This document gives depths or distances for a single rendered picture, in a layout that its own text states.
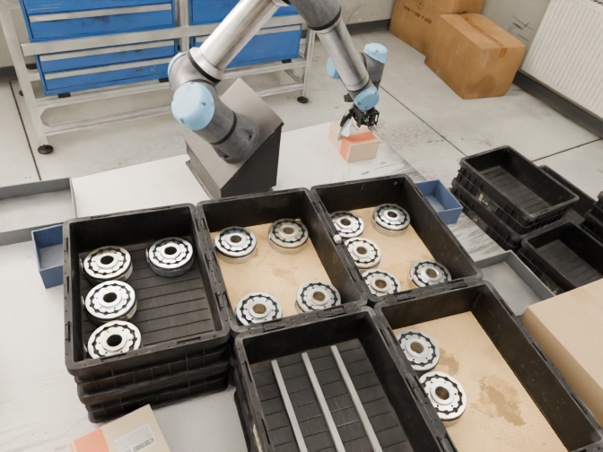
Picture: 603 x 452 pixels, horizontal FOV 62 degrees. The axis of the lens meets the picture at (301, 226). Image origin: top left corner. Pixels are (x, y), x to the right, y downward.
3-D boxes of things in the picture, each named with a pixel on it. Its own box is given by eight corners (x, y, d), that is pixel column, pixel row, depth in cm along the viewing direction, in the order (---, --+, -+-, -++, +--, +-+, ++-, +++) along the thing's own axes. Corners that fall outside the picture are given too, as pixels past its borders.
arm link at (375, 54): (358, 42, 160) (381, 40, 163) (352, 73, 168) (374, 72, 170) (370, 53, 155) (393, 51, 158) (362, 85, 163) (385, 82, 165)
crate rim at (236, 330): (195, 208, 125) (194, 201, 123) (307, 193, 134) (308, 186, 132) (231, 341, 99) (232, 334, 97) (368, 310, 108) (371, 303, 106)
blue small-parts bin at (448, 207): (432, 194, 173) (439, 178, 168) (456, 223, 163) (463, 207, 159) (382, 203, 167) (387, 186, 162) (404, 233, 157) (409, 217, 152)
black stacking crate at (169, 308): (74, 255, 122) (64, 221, 114) (195, 236, 131) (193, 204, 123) (79, 403, 96) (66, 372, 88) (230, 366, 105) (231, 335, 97)
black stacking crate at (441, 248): (303, 219, 141) (308, 187, 133) (396, 204, 150) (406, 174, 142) (360, 334, 115) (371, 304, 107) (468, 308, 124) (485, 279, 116)
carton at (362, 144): (327, 138, 191) (330, 122, 186) (354, 134, 195) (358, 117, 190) (347, 162, 181) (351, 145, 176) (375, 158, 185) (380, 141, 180)
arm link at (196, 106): (207, 151, 141) (172, 128, 130) (196, 119, 148) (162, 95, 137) (239, 126, 137) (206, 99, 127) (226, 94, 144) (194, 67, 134)
